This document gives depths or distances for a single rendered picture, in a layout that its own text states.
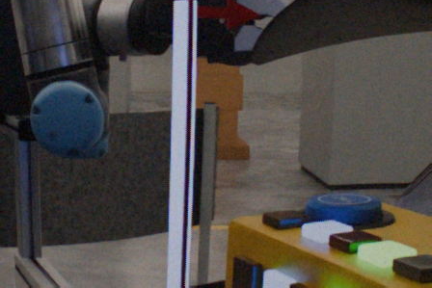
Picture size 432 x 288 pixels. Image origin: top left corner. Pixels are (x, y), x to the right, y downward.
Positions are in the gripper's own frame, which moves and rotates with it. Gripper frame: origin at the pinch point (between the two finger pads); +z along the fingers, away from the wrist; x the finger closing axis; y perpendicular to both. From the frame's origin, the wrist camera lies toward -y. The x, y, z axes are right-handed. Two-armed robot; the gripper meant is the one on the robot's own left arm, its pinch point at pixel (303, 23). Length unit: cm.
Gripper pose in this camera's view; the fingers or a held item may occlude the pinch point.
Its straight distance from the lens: 85.3
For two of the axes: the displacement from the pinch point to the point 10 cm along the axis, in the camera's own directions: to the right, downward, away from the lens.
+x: -0.8, 10.0, -0.4
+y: 5.4, 0.7, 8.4
